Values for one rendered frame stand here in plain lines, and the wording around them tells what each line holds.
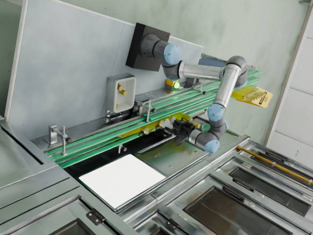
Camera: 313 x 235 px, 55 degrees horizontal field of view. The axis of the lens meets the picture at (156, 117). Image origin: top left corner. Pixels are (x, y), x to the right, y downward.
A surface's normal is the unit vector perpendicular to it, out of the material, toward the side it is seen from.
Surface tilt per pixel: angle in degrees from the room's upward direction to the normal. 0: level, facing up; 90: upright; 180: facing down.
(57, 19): 0
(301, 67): 90
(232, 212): 90
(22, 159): 90
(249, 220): 90
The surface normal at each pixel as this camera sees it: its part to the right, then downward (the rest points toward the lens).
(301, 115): -0.67, 0.25
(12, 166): 0.12, -0.89
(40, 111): 0.73, 0.38
